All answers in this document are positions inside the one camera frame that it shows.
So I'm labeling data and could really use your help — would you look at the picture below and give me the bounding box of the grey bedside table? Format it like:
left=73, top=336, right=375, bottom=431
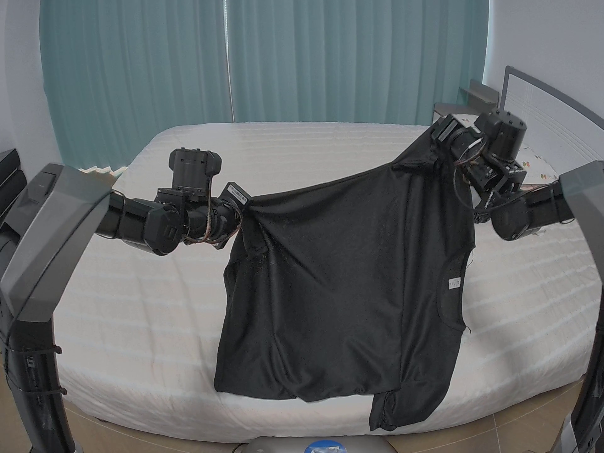
left=433, top=78, right=501, bottom=121

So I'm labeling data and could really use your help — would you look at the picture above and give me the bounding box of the bed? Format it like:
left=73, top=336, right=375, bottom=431
left=47, top=65, right=604, bottom=442

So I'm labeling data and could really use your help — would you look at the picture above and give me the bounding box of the black T-shirt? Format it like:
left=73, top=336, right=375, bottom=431
left=213, top=126, right=478, bottom=433

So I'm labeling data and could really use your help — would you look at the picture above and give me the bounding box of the black chest of drawers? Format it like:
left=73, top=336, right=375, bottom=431
left=0, top=148, right=25, bottom=227

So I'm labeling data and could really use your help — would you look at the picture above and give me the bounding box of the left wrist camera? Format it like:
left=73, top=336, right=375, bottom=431
left=224, top=181, right=252, bottom=213

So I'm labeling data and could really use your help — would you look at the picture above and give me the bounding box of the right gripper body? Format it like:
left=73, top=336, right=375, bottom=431
left=431, top=114, right=482, bottom=159

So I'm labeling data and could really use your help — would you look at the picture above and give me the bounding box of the white printed pillow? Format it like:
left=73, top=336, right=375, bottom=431
left=521, top=145, right=561, bottom=187

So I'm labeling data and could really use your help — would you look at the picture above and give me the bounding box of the blue-green curtain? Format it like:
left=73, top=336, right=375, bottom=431
left=226, top=0, right=492, bottom=127
left=42, top=0, right=233, bottom=174

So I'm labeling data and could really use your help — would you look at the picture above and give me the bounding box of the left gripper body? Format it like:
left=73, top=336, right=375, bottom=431
left=207, top=197, right=245, bottom=250

